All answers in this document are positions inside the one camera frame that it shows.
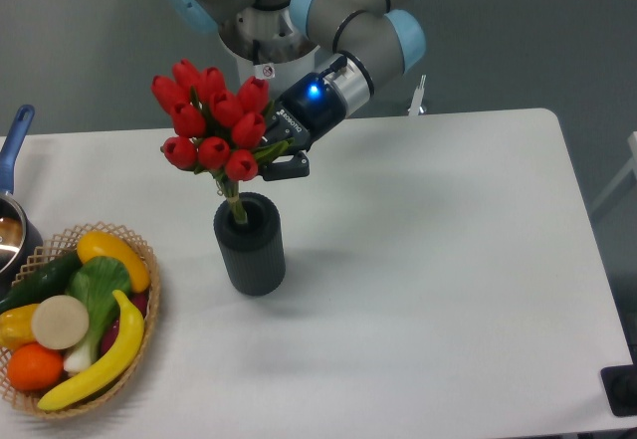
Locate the red tulip bouquet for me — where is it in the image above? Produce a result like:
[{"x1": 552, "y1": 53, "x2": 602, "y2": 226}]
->
[{"x1": 150, "y1": 59, "x2": 292, "y2": 226}]

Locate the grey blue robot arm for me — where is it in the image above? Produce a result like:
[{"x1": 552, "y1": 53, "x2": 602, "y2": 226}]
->
[{"x1": 168, "y1": 0, "x2": 426, "y2": 181}]

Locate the green bok choy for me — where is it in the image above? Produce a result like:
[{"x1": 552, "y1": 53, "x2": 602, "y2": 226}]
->
[{"x1": 64, "y1": 256, "x2": 131, "y2": 376}]

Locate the woven wicker basket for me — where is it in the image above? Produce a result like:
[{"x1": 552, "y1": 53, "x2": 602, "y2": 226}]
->
[{"x1": 1, "y1": 221, "x2": 160, "y2": 420}]

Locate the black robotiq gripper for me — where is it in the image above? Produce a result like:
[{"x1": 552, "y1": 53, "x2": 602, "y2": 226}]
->
[{"x1": 259, "y1": 74, "x2": 346, "y2": 181}]

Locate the purple eggplant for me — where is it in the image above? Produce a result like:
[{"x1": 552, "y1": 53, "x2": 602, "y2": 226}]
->
[{"x1": 100, "y1": 292, "x2": 148, "y2": 356}]

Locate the dark grey ribbed vase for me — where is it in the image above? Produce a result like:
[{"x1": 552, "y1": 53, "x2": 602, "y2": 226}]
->
[{"x1": 213, "y1": 192, "x2": 286, "y2": 297}]

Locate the white frame at right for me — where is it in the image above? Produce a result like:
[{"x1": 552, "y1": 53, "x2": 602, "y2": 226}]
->
[{"x1": 589, "y1": 131, "x2": 636, "y2": 222}]

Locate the yellow squash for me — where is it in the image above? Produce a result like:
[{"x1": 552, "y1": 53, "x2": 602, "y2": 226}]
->
[{"x1": 77, "y1": 230, "x2": 150, "y2": 293}]

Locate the beige round disc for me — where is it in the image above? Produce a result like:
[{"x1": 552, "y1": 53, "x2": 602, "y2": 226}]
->
[{"x1": 31, "y1": 295, "x2": 90, "y2": 350}]

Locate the yellow bell pepper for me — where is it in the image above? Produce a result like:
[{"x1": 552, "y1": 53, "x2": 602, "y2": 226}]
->
[{"x1": 0, "y1": 304, "x2": 39, "y2": 350}]

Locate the orange fruit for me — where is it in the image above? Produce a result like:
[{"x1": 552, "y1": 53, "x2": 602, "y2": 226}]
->
[{"x1": 7, "y1": 342, "x2": 63, "y2": 391}]

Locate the green cucumber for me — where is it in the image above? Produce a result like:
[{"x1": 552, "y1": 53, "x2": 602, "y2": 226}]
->
[{"x1": 1, "y1": 251, "x2": 82, "y2": 313}]

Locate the blue handled steel pot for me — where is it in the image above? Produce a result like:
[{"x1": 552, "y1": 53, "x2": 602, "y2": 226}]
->
[{"x1": 1, "y1": 105, "x2": 43, "y2": 298}]

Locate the black device at edge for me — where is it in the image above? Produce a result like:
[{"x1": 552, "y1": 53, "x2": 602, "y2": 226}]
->
[{"x1": 600, "y1": 364, "x2": 636, "y2": 417}]

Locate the yellow banana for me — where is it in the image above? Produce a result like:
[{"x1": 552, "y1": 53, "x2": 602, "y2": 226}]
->
[{"x1": 37, "y1": 290, "x2": 145, "y2": 412}]

